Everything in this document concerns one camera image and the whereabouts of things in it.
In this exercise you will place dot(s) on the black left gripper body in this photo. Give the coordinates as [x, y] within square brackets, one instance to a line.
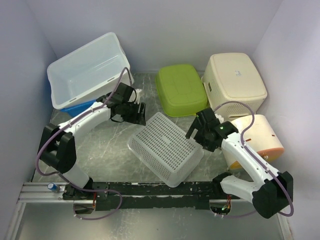
[130, 112]

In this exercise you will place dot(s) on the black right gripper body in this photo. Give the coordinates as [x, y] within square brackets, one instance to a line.
[201, 137]

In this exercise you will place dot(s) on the white perforated plastic basket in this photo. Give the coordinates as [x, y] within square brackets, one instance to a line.
[163, 147]

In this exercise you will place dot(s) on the lime green plastic basin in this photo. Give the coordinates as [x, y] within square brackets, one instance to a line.
[180, 90]

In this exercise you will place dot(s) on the translucent white plastic tub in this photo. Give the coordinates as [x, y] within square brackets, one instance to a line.
[88, 72]

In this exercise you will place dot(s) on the cream perforated storage basket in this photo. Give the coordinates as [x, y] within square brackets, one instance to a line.
[230, 78]

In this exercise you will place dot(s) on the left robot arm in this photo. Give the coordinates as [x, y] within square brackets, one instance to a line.
[57, 147]

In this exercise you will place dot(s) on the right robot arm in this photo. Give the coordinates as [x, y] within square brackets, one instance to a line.
[270, 191]

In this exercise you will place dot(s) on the cream cylindrical bin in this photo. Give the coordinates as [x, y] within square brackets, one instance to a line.
[260, 137]

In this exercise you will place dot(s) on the blue plastic tub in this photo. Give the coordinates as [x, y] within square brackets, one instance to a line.
[77, 107]

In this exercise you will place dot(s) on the blue capacitor cylinder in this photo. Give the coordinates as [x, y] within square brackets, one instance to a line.
[54, 187]

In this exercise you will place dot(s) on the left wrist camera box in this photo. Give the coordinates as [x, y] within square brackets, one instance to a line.
[138, 94]

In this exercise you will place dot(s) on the aluminium rail frame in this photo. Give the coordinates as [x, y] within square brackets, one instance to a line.
[37, 192]

